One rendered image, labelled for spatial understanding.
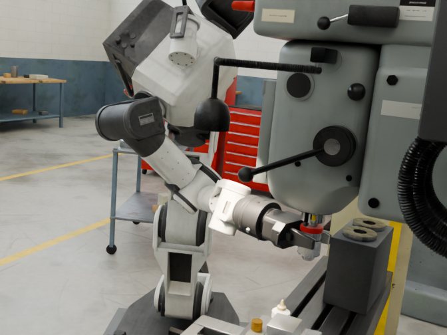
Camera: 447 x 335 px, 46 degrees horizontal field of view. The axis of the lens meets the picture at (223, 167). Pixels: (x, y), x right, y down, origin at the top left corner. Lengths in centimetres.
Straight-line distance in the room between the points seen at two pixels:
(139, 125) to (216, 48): 29
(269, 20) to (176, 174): 60
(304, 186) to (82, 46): 1115
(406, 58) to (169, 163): 72
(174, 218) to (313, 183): 86
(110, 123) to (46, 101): 995
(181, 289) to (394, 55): 129
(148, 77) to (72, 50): 1042
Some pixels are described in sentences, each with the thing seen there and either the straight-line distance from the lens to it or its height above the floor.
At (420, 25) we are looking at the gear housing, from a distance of 90.
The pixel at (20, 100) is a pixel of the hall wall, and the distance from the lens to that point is 1080.
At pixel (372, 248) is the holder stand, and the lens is 139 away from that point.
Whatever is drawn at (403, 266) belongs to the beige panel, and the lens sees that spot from 291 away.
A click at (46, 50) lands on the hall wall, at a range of 1124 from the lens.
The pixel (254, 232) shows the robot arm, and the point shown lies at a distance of 114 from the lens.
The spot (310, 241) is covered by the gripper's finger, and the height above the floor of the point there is 125.
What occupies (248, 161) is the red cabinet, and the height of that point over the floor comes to 39.
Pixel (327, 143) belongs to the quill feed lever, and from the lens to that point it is 91.
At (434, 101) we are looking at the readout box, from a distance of 64.
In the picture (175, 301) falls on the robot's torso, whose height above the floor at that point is 71.
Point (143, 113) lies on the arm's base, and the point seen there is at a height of 143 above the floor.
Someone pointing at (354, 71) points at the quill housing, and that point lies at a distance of 93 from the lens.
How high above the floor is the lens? 159
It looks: 12 degrees down
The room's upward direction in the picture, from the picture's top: 5 degrees clockwise
